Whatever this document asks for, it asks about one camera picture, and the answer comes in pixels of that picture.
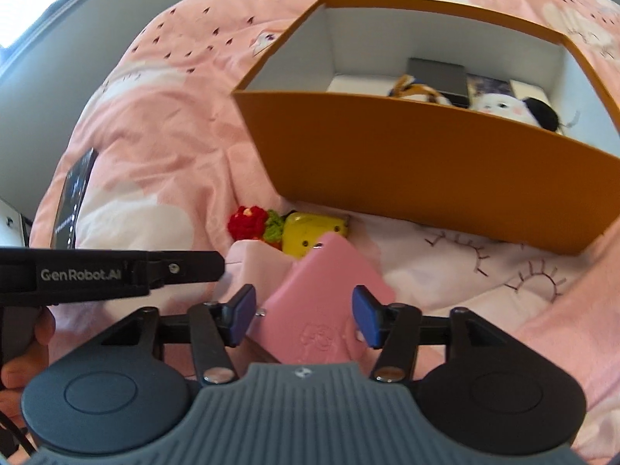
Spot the pink pouch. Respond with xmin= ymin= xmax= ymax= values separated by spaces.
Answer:
xmin=212 ymin=231 xmax=398 ymax=365

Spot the red crochet strawberry toy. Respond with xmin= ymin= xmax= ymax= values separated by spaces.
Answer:
xmin=227 ymin=206 xmax=285 ymax=250

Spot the yellow toy case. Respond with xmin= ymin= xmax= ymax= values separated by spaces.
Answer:
xmin=282 ymin=211 xmax=349 ymax=258

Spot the brown bear plush blue uniform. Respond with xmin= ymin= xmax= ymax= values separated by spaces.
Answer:
xmin=388 ymin=74 xmax=452 ymax=106

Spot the grey box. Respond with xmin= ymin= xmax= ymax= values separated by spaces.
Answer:
xmin=407 ymin=58 xmax=470 ymax=108

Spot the white black plush toy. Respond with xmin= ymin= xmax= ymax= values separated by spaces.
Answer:
xmin=471 ymin=93 xmax=560 ymax=132

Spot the illustrated card box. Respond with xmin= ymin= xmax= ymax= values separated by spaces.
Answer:
xmin=467 ymin=74 xmax=515 ymax=99

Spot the white box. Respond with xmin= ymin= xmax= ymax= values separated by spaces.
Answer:
xmin=510 ymin=79 xmax=551 ymax=105

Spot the person left hand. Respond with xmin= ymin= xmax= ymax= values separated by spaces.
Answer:
xmin=1 ymin=308 xmax=56 ymax=426

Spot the black smartphone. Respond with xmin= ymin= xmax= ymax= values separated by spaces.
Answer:
xmin=50 ymin=148 xmax=99 ymax=250

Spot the pink patterned duvet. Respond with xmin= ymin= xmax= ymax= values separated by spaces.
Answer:
xmin=31 ymin=0 xmax=619 ymax=464

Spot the orange cardboard storage box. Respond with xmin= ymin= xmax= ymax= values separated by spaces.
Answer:
xmin=233 ymin=0 xmax=619 ymax=254

